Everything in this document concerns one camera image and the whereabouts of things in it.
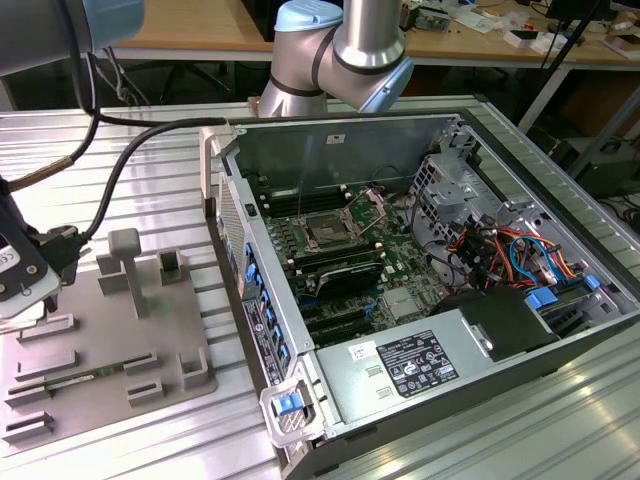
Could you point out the black RAM slot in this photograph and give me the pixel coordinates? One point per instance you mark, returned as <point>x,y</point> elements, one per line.
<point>340,250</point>
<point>340,265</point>
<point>340,260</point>
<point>340,255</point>

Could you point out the black plastic air shroud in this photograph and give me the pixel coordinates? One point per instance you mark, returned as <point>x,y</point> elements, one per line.
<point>505,325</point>

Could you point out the green RAM stick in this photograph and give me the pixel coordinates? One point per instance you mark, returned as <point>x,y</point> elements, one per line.
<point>102,372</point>

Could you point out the grey part rack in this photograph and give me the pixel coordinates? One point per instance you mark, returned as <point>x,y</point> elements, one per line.
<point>125,340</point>

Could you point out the open PC case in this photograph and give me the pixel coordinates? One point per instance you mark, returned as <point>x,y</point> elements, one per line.
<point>350,150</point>

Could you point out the silver chipset heatsink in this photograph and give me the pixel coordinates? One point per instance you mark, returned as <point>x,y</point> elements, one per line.
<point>400,305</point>

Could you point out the silver perforated drive cage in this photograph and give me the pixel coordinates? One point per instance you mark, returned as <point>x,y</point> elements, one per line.
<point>450,200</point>

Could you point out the small white box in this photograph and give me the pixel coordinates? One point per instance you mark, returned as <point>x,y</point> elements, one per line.
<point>515,43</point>

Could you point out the grey power supply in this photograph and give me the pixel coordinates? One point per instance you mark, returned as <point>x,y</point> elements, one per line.
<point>360,395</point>

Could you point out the black expansion slot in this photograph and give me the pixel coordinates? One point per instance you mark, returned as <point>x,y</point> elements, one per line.
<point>336,319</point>
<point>345,331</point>

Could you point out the CPU socket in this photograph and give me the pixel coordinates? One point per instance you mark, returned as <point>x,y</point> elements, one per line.
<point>331,231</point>

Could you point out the wooden desk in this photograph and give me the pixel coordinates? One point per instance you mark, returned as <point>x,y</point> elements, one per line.
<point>475,47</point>

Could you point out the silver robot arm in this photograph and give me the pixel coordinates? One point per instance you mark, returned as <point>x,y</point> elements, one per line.
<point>370,35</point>

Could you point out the silver case corner foot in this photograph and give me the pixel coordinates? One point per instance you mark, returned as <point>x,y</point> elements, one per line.
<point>207,160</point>
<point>300,425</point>

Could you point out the black monitor stand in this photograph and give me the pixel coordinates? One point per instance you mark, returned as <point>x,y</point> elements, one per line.
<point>575,7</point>

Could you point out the silver wrist camera black mount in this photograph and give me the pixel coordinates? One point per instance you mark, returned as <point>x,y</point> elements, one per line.
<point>25,280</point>

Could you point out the green motherboard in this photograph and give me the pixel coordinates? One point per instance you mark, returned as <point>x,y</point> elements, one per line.
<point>400,260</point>

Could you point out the blue disk carrier latch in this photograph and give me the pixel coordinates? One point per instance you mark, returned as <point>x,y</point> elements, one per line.
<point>542,300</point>
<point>591,283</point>

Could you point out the blue case latch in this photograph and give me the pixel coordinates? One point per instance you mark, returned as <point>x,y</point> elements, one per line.
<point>286,405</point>

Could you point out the black floor equipment box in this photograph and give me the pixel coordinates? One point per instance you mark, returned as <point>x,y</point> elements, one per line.
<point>610,170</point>

